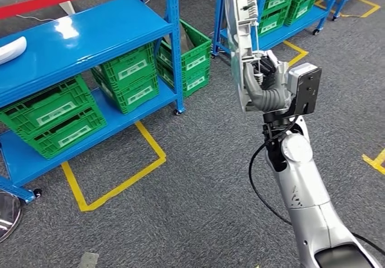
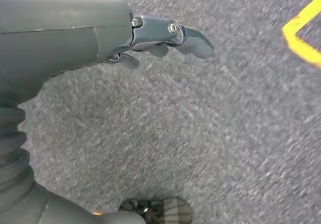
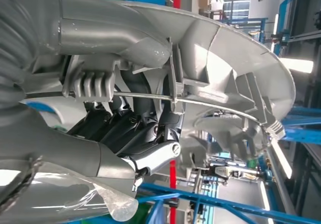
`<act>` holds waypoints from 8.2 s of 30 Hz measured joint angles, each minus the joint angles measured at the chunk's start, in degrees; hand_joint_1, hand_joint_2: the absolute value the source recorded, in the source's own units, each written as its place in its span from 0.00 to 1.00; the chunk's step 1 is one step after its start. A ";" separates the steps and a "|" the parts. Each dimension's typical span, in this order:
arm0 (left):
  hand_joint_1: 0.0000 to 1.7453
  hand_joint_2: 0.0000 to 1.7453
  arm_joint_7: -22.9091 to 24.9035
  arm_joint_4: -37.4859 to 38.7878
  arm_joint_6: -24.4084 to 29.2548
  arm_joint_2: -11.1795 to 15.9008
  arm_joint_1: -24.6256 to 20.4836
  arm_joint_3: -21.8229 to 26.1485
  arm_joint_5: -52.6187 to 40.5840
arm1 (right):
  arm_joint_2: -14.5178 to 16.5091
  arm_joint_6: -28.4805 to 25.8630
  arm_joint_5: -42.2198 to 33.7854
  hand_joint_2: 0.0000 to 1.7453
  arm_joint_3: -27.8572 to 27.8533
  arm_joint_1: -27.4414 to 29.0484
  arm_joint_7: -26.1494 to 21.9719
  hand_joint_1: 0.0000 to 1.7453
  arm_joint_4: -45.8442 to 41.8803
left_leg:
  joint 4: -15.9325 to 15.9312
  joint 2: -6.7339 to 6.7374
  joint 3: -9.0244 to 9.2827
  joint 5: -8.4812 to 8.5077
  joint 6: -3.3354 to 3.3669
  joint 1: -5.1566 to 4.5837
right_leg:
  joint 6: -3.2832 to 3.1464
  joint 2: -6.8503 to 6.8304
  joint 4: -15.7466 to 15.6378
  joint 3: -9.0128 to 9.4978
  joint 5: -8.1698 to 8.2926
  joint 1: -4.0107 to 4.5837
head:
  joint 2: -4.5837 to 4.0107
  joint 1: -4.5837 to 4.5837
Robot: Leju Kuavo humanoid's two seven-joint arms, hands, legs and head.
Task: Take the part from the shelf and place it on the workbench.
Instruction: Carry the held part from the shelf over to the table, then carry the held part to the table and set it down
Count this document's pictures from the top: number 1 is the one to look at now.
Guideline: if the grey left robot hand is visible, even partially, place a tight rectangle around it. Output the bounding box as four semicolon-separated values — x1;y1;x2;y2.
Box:
77;252;100;268

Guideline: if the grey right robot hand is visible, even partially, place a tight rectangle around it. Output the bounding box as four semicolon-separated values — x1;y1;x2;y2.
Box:
243;50;292;112

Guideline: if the silver wheel hubcap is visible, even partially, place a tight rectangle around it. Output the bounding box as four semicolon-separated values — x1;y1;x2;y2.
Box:
225;0;273;114

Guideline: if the grey flat part in crate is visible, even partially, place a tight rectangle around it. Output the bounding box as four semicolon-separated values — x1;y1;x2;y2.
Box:
177;23;196;54

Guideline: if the white curved plastic part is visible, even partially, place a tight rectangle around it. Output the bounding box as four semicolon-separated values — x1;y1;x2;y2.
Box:
0;35;27;66

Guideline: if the yellow floor tape line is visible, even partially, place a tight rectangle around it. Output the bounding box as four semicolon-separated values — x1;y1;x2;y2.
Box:
282;39;310;68

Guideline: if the yellow floor tape square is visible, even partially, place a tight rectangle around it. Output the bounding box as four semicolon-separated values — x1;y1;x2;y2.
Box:
61;121;167;213

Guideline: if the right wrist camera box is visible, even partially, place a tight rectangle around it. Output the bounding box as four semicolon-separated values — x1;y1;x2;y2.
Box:
287;62;322;117

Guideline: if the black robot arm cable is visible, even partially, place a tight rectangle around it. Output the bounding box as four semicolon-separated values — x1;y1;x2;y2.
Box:
248;141;385;255

